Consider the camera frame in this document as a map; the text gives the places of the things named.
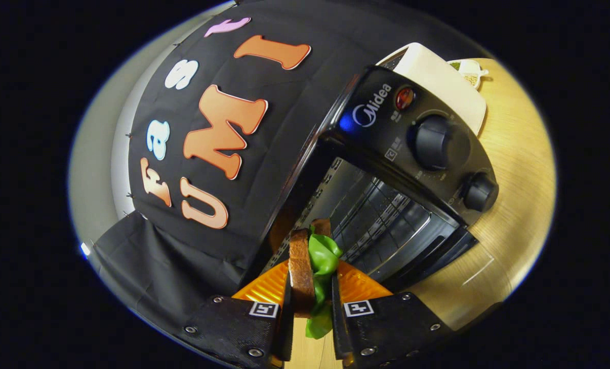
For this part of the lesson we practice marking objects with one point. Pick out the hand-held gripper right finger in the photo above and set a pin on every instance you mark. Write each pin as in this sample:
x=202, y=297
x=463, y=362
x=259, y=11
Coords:
x=392, y=328

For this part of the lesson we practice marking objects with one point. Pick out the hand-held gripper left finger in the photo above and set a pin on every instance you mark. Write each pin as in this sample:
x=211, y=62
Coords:
x=233, y=328

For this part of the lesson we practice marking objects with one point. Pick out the toast lettuce sandwich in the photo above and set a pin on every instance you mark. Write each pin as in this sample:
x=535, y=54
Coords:
x=301, y=277

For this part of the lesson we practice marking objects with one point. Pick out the black toaster oven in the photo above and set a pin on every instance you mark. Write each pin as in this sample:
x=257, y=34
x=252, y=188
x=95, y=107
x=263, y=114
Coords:
x=387, y=118

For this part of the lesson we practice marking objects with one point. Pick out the white pop-up toaster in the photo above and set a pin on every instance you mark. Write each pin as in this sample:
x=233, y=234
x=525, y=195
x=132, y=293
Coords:
x=438, y=77

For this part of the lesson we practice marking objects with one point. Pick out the black backdrop cloth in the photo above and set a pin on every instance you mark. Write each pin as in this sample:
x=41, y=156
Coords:
x=182, y=256

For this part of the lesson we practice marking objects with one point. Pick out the small white dish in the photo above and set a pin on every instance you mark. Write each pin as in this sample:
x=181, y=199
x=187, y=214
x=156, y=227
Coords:
x=470, y=69

